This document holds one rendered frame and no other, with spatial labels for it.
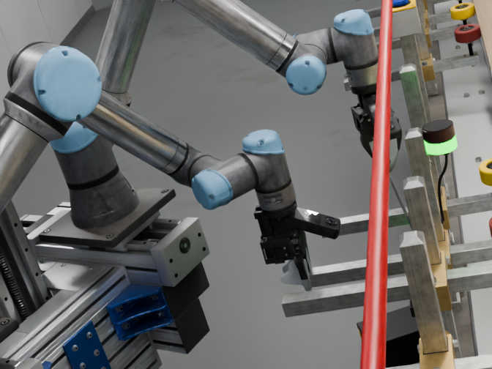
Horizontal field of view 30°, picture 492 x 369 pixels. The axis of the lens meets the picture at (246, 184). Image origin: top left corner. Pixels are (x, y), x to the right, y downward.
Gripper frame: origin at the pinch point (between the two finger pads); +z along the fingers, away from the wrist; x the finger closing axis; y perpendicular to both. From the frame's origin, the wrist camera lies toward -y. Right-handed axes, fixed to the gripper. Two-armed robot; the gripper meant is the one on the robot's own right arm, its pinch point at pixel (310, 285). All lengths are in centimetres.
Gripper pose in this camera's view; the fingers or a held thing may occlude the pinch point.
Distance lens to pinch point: 193.5
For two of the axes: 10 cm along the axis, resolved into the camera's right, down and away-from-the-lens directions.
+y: -9.6, 1.7, 2.4
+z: 2.5, 8.8, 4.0
